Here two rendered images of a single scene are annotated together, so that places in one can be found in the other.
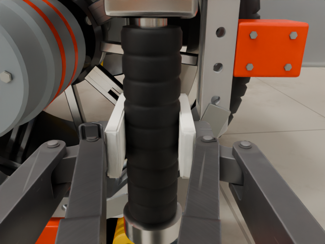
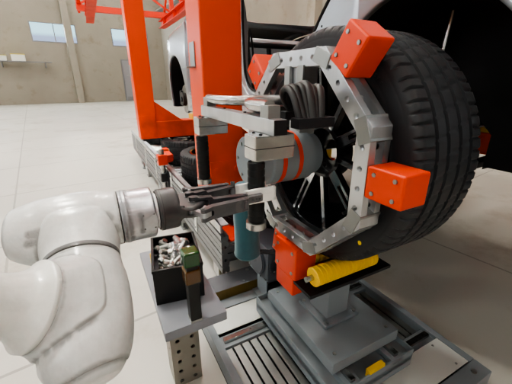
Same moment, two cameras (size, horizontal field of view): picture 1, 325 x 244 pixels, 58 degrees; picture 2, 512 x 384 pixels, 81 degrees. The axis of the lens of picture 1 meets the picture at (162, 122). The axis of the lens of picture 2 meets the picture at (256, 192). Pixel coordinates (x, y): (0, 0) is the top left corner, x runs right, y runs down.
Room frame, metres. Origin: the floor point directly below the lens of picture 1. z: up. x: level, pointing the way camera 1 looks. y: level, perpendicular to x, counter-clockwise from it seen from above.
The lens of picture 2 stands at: (-0.10, -0.51, 1.05)
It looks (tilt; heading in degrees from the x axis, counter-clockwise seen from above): 20 degrees down; 62
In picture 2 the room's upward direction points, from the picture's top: straight up
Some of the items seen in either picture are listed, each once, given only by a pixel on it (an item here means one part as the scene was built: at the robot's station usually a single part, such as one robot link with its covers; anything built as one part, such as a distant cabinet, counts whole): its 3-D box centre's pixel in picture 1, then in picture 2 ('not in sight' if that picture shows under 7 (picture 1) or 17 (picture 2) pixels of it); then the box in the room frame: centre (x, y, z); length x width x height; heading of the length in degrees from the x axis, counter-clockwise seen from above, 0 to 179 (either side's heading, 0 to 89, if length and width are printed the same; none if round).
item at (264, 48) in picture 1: (261, 47); (395, 185); (0.42, -0.14, 0.85); 0.09 x 0.08 x 0.07; 90
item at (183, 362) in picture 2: not in sight; (180, 328); (0.06, 0.36, 0.21); 0.10 x 0.10 x 0.42; 0
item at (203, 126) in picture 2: not in sight; (210, 124); (0.21, 0.35, 0.93); 0.09 x 0.05 x 0.05; 0
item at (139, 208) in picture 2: not in sight; (139, 213); (-0.05, 0.01, 0.83); 0.09 x 0.06 x 0.09; 90
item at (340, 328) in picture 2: not in sight; (330, 287); (0.58, 0.18, 0.32); 0.40 x 0.30 x 0.28; 90
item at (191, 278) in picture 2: not in sight; (191, 273); (0.06, 0.13, 0.59); 0.04 x 0.04 x 0.04; 0
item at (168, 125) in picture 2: not in sight; (180, 117); (0.69, 2.62, 0.69); 0.52 x 0.17 x 0.35; 0
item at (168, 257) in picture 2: not in sight; (176, 263); (0.06, 0.31, 0.51); 0.20 x 0.14 x 0.13; 81
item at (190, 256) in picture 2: not in sight; (190, 257); (0.06, 0.13, 0.64); 0.04 x 0.04 x 0.04; 0
